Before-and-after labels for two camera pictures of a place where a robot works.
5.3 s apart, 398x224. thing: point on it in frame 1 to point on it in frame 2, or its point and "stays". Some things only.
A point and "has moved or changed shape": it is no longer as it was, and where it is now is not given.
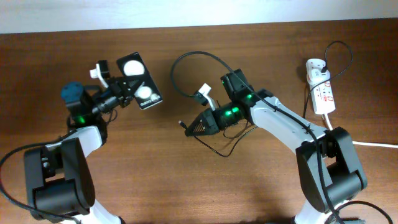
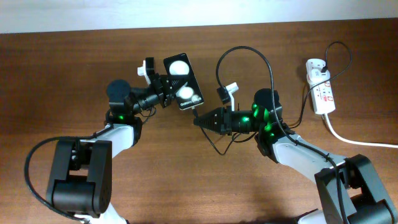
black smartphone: [145, 93] to [184, 81]
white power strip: [322, 95] stays
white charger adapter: [315, 76] stays
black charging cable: [324, 81] has moved or changed shape
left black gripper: [121, 94] to [164, 91]
